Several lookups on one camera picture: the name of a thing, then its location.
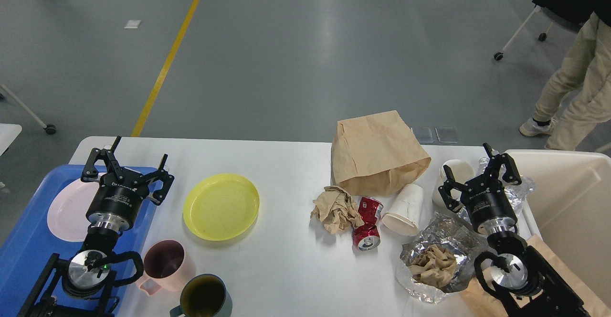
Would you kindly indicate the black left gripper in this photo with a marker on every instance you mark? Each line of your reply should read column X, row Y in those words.
column 116, row 200

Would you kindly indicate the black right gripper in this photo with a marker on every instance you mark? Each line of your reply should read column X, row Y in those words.
column 485, row 199

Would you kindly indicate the pink ribbed mug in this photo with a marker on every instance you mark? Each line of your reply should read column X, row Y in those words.
column 167, row 266

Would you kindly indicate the yellow plastic plate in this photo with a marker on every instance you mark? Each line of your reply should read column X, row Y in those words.
column 221, row 207

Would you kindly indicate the dark green mug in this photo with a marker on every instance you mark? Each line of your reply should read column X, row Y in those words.
column 204, row 295

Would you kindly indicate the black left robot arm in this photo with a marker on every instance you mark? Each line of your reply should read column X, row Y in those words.
column 82, row 285

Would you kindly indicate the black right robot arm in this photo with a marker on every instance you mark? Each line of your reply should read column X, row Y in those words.
column 512, row 271

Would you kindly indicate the white paper cup upright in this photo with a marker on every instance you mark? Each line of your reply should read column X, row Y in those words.
column 462, row 172

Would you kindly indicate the crushed clear plastic bottle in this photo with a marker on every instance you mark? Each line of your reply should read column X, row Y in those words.
column 516, row 194

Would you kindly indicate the clear floor plate right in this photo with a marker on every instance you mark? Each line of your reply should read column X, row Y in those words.
column 447, row 135

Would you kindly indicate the clear floor plate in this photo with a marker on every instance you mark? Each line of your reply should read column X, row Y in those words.
column 447, row 135
column 423, row 135

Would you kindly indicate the crumpled aluminium foil sheet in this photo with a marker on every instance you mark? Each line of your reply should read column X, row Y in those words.
column 452, row 234

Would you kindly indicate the pink plate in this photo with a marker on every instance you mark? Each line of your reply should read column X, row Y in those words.
column 66, row 217

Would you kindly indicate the clear floor plate left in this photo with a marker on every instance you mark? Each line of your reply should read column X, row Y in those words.
column 423, row 135

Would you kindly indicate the white paper cup lying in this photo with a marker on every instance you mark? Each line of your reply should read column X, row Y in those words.
column 404, row 214

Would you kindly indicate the white cart leg with caster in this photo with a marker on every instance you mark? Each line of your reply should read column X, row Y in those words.
column 50, row 129

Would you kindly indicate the crumpled brown paper on foil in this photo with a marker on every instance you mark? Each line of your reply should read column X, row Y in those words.
column 435, row 266

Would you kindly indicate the beige plastic bin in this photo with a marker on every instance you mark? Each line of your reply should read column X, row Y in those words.
column 571, row 207

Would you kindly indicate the blue plastic tray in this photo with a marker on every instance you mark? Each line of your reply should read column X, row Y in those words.
column 30, row 245

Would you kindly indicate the flat brown paper bag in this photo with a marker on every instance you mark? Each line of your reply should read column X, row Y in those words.
column 482, row 304

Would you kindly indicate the crushed red soda can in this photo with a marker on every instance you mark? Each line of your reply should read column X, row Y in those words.
column 366, row 237

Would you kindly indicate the small white side table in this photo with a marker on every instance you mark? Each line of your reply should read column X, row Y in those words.
column 8, row 134

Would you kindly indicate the white wheeled chair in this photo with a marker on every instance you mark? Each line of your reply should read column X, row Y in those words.
column 542, row 37

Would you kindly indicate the person in beige trousers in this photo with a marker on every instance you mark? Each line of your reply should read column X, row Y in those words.
column 578, row 96

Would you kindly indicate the crumpled brown paper ball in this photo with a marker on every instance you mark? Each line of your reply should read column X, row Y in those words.
column 337, row 210

